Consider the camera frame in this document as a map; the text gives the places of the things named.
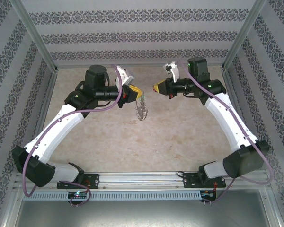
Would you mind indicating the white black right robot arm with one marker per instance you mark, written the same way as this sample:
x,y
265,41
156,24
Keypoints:
x,y
229,123

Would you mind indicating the aluminium mounting rail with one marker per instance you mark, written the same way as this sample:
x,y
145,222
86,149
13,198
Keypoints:
x,y
142,179

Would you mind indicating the key with green tag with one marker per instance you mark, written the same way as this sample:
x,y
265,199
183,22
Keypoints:
x,y
143,97

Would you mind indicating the grey metal shelf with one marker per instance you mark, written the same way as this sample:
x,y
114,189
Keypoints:
x,y
142,215

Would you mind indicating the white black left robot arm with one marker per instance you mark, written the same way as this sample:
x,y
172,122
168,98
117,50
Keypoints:
x,y
54,132

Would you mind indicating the aluminium frame post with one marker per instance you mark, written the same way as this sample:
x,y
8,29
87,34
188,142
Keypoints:
x,y
245,35
33,35

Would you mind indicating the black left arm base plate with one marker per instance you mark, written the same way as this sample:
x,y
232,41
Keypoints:
x,y
92,180

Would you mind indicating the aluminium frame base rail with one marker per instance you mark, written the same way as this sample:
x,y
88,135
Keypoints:
x,y
227,78
49,89

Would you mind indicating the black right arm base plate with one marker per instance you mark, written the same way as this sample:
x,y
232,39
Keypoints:
x,y
191,180

